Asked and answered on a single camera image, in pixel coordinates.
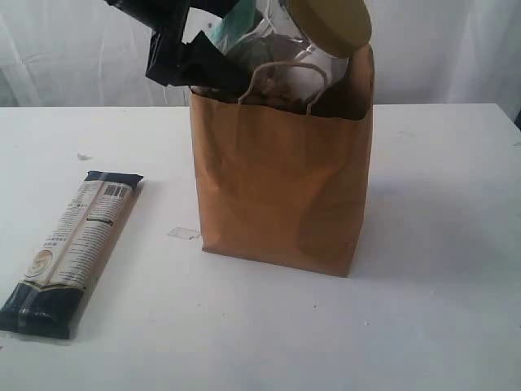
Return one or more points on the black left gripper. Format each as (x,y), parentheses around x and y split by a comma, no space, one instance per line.
(173,62)

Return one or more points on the nut jar with gold lid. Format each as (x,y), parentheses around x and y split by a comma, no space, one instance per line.
(291,51)

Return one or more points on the large brown paper shopping bag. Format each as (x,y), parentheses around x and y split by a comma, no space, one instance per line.
(284,188)

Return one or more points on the blue white spaghetti packet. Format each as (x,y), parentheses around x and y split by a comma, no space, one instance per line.
(48,300)

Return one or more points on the white backdrop curtain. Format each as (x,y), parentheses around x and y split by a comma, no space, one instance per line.
(86,53)

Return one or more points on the clear tape piece on table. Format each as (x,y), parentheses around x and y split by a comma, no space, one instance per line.
(184,233)

